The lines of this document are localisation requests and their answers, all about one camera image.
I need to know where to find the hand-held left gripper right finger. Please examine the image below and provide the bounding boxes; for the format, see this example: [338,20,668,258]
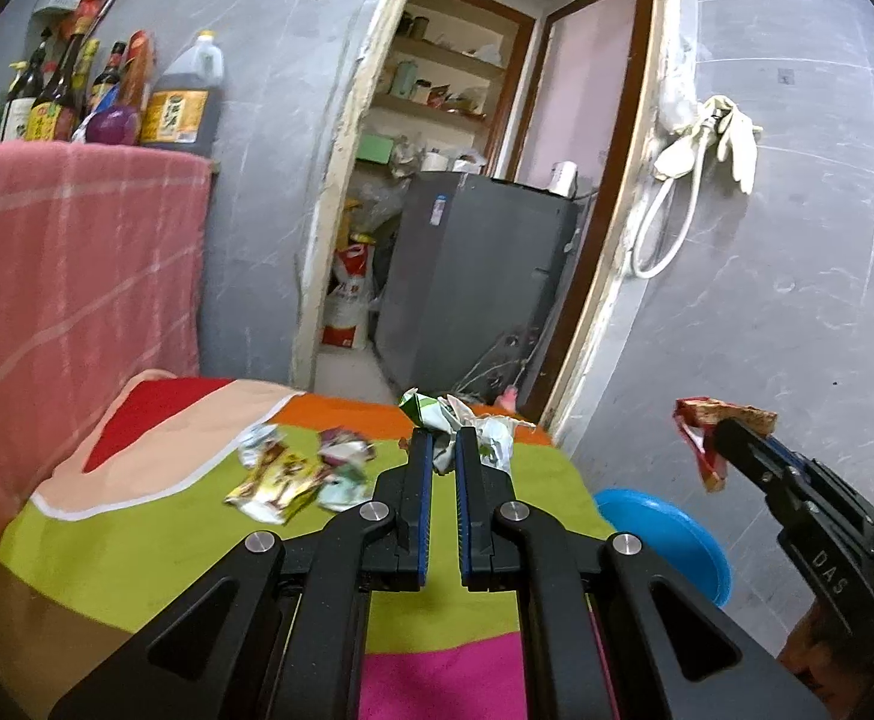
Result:
[456,427,832,720]

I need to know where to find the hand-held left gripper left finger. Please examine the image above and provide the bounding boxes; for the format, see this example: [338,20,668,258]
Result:
[47,427,434,720]

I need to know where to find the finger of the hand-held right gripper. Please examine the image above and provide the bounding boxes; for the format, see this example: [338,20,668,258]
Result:
[716,418,783,511]
[744,427,809,478]

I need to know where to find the red snack wrapper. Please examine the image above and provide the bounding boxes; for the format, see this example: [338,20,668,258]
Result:
[673,397,779,494]

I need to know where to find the white plastic film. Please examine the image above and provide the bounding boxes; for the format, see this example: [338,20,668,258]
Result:
[474,409,539,475]

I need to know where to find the blue plastic bucket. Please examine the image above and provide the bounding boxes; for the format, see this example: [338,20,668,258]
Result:
[593,487,732,610]

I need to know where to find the green white carton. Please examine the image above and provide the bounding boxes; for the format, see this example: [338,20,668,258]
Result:
[396,388,475,477]

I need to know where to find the pile of wrappers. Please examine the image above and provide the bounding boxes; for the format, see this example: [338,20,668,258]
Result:
[225,422,378,526]

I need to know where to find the person's right hand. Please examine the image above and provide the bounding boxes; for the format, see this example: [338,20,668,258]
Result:
[778,600,869,683]

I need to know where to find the white red rice sack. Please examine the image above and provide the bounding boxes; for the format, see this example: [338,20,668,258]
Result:
[322,240,378,350]

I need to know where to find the grey washing machine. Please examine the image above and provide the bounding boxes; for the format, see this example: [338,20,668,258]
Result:
[373,171,584,410]

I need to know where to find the colourful patchwork blanket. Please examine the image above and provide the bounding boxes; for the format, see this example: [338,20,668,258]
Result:
[0,369,618,720]

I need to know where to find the white rubber glove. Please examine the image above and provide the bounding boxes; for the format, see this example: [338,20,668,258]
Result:
[707,95,764,194]

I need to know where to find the clear plastic bags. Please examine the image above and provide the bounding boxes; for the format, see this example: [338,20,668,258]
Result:
[358,180,408,233]

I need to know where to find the crumpled grey bags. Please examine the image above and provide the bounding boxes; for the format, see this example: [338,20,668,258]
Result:
[390,136,427,179]

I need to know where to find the wooden shelf unit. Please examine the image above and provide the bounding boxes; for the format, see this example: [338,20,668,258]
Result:
[366,0,539,136]

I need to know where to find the pink checked cloth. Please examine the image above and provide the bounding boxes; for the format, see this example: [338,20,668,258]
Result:
[0,141,211,578]

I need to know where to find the large dark oil jug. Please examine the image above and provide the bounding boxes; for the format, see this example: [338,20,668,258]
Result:
[139,30,226,149]

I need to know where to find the purple onion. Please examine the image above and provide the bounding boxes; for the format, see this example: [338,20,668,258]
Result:
[71,106,142,145]

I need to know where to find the orange red bottle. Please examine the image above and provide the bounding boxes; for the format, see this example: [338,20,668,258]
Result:
[118,30,157,115]

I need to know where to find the dark soy sauce bottle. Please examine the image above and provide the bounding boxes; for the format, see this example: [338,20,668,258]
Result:
[88,41,127,115]

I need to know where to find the tall dark bottle yellow label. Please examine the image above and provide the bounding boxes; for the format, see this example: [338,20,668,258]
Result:
[28,30,85,142]

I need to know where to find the yellow sauce bottle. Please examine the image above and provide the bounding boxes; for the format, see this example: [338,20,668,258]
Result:
[73,37,100,110]

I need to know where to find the dark bottle green label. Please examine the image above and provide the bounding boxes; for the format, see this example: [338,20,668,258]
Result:
[0,64,40,142]

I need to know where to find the red mesh bag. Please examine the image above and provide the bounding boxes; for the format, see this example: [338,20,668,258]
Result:
[58,0,104,38]

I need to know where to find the tangled thin wires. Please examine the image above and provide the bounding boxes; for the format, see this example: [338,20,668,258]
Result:
[456,330,550,406]

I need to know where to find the white hose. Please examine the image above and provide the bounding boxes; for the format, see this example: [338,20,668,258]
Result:
[630,150,708,280]

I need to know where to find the worn door frame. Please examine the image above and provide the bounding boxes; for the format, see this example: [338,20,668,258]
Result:
[291,0,697,451]

